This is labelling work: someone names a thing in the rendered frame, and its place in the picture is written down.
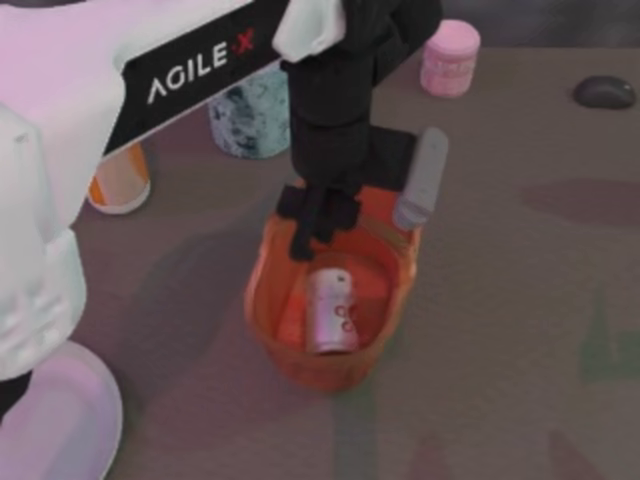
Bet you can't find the orange plastic basket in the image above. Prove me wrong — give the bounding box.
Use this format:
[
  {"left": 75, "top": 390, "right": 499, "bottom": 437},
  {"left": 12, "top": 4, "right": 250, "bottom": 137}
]
[{"left": 243, "top": 183, "right": 422, "bottom": 394}]

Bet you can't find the pink white can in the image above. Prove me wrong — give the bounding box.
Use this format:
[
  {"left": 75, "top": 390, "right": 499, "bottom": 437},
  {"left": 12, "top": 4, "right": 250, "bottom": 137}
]
[{"left": 304, "top": 266, "right": 359, "bottom": 356}]

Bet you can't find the teal speckled cup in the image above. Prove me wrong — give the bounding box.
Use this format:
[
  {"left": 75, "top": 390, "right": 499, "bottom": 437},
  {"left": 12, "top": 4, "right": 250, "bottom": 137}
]
[{"left": 207, "top": 66, "right": 292, "bottom": 161}]

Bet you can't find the pink jar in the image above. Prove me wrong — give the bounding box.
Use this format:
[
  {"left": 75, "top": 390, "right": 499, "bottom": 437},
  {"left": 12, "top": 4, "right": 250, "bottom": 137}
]
[{"left": 418, "top": 18, "right": 482, "bottom": 99}]

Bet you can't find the orange and white cup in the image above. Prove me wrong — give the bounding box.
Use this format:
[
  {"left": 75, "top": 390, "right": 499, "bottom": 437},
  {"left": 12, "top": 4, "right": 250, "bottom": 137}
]
[{"left": 86, "top": 143, "right": 152, "bottom": 215}]

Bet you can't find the black computer mouse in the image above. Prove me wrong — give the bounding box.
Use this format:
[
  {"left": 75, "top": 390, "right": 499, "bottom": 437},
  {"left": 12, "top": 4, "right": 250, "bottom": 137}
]
[{"left": 571, "top": 74, "right": 638, "bottom": 109}]

